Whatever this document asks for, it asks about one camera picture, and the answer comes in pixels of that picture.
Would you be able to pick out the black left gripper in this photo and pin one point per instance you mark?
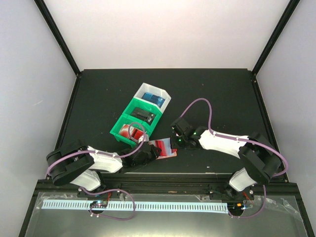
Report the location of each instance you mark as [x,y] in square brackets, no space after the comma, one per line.
[153,153]

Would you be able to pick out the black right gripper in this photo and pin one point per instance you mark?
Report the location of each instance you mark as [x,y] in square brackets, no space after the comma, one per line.
[174,143]

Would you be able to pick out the tan leather card holder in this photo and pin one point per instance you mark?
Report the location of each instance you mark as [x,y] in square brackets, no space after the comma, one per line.
[173,150]

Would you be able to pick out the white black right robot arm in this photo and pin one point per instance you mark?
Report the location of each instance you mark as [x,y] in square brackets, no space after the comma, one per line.
[257,156]

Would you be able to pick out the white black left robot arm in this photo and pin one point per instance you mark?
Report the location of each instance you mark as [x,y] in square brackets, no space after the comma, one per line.
[79,164]

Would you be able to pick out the red white card stack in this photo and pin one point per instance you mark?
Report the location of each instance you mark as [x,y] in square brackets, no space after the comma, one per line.
[130,132]

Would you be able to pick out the black vip card stack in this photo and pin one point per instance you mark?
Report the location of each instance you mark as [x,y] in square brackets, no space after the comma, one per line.
[143,115]

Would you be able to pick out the blue card stack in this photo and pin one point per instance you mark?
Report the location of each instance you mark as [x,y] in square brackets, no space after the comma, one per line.
[157,100]

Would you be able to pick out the left green plastic bin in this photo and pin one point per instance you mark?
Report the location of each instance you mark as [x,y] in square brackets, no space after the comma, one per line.
[127,119]

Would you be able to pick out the green plastic bin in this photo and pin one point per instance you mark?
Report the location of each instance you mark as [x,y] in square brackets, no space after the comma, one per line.
[127,119]
[145,106]

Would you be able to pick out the middle green plastic bin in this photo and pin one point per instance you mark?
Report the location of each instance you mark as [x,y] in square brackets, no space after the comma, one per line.
[145,106]

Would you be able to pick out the white plastic bin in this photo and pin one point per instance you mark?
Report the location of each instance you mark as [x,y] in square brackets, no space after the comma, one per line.
[156,91]

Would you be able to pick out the left controller board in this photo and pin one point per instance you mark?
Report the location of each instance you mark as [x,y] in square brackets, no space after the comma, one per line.
[98,204]

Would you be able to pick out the controller board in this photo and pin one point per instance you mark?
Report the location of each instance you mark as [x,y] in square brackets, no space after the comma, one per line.
[237,206]
[98,204]

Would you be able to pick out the right controller board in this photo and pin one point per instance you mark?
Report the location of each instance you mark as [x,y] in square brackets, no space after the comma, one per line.
[237,206]

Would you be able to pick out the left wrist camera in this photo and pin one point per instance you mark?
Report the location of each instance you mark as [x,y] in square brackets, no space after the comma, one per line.
[143,138]

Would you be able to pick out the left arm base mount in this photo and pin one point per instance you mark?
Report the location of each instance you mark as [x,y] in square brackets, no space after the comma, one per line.
[104,191]

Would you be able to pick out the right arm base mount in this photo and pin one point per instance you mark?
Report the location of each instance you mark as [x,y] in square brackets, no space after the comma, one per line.
[227,193]

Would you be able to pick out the white slotted cable duct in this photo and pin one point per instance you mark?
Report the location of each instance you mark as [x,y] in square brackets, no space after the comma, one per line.
[151,206]

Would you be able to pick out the black frame post right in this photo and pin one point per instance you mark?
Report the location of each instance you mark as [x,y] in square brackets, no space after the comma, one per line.
[282,22]

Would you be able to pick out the black frame post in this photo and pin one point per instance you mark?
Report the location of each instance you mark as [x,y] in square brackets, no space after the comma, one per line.
[41,5]
[282,22]

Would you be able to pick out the black frame post left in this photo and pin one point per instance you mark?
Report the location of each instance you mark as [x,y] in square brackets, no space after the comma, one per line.
[41,5]

